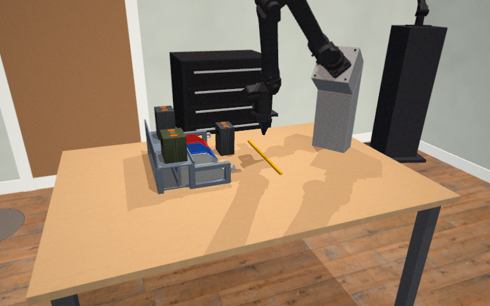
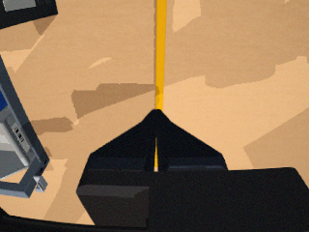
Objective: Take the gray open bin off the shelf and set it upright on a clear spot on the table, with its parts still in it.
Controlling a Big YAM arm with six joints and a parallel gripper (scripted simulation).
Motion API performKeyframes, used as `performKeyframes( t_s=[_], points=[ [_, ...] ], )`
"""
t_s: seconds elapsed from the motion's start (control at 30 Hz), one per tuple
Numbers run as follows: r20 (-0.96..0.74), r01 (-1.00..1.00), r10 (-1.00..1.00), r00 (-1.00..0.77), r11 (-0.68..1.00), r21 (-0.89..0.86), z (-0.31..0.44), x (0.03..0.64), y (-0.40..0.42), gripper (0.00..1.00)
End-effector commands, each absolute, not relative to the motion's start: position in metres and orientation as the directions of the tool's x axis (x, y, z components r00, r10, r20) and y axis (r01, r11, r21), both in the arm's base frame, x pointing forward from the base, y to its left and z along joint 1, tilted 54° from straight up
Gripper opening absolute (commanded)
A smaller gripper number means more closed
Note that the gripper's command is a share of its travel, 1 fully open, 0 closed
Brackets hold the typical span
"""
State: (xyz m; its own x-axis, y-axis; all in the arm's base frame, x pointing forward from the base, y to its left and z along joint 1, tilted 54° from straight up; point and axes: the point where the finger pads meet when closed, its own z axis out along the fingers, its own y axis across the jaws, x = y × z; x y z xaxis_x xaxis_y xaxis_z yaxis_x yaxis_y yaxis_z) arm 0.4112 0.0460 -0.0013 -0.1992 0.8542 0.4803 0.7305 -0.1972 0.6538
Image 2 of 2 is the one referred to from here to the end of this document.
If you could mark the yellow bar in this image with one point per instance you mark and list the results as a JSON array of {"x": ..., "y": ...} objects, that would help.
[{"x": 160, "y": 51}]

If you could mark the blue open bin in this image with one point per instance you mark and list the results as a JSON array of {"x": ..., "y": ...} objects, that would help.
[{"x": 2, "y": 101}]

